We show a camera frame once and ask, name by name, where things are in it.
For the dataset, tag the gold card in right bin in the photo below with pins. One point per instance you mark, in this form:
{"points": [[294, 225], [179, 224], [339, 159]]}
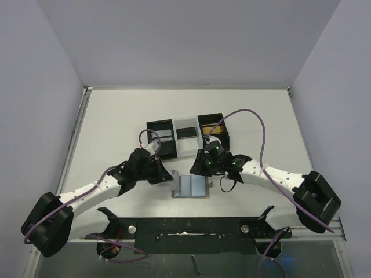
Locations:
{"points": [[212, 130]]}

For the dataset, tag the grey leather card holder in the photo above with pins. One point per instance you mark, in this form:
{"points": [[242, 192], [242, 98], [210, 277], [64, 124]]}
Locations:
{"points": [[189, 186]]}

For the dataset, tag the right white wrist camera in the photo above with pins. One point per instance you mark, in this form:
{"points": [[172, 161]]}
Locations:
{"points": [[207, 139]]}

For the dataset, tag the black card in middle bin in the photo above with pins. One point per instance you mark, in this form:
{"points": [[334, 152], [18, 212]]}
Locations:
{"points": [[186, 132]]}

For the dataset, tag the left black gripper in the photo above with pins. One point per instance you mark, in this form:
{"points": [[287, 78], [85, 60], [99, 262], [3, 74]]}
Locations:
{"points": [[158, 171]]}

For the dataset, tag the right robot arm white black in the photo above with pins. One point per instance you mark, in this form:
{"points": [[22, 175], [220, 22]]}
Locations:
{"points": [[313, 201]]}

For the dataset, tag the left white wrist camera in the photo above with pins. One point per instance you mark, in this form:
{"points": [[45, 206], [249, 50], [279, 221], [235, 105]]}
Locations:
{"points": [[152, 147]]}

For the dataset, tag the black white three-bin tray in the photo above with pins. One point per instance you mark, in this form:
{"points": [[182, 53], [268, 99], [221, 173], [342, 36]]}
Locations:
{"points": [[184, 148]]}

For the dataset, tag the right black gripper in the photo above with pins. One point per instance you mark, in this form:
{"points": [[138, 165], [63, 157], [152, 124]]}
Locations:
{"points": [[200, 163]]}

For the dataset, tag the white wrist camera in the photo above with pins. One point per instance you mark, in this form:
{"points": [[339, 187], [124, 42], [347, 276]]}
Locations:
{"points": [[207, 139], [152, 147]]}

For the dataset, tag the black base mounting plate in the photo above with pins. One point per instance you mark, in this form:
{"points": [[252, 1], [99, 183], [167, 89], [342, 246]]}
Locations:
{"points": [[191, 235]]}

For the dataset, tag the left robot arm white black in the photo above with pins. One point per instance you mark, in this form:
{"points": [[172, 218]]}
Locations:
{"points": [[49, 224]]}

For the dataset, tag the silver card in left bin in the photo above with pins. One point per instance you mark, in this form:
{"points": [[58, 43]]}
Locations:
{"points": [[163, 135]]}

